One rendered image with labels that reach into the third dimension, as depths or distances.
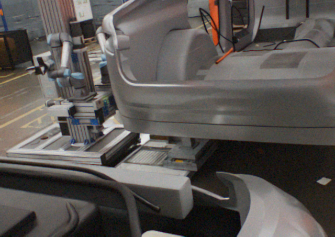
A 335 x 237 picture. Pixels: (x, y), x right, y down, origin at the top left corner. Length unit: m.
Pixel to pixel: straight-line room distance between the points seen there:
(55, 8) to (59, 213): 3.47
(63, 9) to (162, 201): 3.51
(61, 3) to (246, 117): 2.49
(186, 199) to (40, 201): 0.37
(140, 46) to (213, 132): 0.99
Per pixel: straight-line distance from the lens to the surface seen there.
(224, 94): 2.47
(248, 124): 2.55
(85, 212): 1.03
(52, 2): 4.38
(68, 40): 4.11
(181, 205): 1.03
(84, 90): 4.21
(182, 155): 3.92
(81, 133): 4.64
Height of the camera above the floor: 1.84
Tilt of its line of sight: 18 degrees down
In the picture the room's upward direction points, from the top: 9 degrees counter-clockwise
